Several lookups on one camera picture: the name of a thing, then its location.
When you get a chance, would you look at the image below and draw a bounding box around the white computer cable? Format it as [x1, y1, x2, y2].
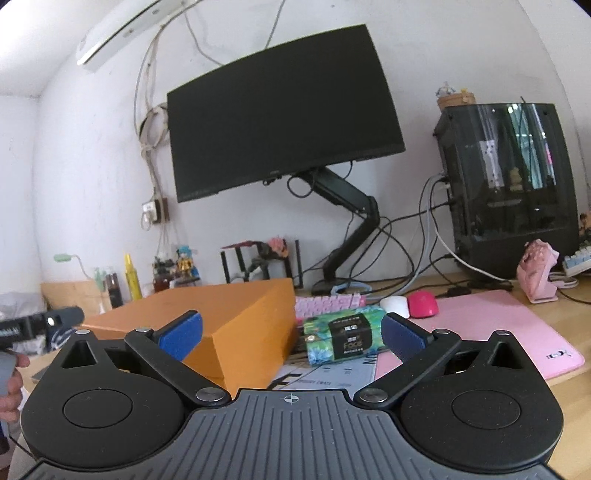
[429, 173, 513, 282]

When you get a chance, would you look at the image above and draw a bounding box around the black router with antennas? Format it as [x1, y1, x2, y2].
[221, 239, 304, 289]

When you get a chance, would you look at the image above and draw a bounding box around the white computer mouse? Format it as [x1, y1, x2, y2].
[379, 295, 411, 318]

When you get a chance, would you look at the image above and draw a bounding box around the wicker basket with figurine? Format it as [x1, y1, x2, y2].
[436, 82, 476, 110]

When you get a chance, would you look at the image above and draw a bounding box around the wooden desktop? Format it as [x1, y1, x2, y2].
[14, 272, 591, 480]

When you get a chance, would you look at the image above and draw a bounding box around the black cable bundle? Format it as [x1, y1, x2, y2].
[305, 175, 472, 297]

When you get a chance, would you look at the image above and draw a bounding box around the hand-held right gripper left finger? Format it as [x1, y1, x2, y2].
[46, 310, 232, 411]

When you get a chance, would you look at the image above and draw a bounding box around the pink keyboard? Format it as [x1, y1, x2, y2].
[294, 292, 368, 320]

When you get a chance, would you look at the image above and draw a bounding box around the white wall socket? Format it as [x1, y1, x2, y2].
[141, 198, 168, 227]

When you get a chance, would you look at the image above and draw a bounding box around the plain cardboard box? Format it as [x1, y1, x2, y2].
[41, 279, 112, 319]

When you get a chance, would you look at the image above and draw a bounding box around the yellow liquid bottle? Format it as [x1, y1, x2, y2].
[123, 253, 143, 302]

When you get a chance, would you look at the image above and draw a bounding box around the pink mouse pad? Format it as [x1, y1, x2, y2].
[369, 290, 586, 381]

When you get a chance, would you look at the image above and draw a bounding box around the blue and white keyboard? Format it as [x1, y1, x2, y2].
[562, 244, 591, 278]

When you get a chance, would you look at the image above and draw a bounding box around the white wall cable bundle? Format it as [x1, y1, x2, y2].
[133, 0, 287, 195]

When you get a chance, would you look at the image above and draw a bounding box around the black glass computer case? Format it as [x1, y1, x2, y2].
[433, 102, 580, 280]

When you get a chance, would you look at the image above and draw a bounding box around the pink computer mouse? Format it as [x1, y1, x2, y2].
[406, 291, 439, 318]

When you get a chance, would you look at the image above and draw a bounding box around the white air conditioner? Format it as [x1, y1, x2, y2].
[76, 0, 204, 72]

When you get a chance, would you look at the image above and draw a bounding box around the green floral tissue pack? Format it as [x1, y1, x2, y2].
[302, 305, 387, 366]

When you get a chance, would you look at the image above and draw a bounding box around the black cosmetic tube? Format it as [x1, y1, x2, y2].
[106, 272, 124, 309]

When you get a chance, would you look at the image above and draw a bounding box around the pink-haired figurine with sword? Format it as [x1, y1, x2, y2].
[221, 236, 291, 278]

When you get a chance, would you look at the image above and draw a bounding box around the pink cat-shaped stand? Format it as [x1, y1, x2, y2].
[516, 240, 561, 304]

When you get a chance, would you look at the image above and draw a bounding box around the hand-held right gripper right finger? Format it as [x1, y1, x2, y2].
[353, 313, 539, 409]

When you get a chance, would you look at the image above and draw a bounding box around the orange cardboard box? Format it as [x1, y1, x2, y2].
[81, 278, 298, 393]

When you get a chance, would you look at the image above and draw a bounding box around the white printed paper sheet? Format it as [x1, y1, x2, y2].
[268, 354, 384, 393]

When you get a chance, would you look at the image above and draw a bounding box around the person's left hand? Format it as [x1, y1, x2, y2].
[0, 352, 31, 423]

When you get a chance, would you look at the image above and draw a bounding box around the white plastic bag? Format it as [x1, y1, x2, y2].
[0, 290, 47, 319]

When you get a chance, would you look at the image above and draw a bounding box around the black curved monitor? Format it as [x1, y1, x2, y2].
[166, 24, 407, 204]

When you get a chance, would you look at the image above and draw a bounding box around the green gooseneck lamp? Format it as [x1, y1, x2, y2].
[53, 253, 100, 287]

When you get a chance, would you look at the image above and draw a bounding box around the blue-haired gold armour figurine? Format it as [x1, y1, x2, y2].
[176, 244, 201, 281]

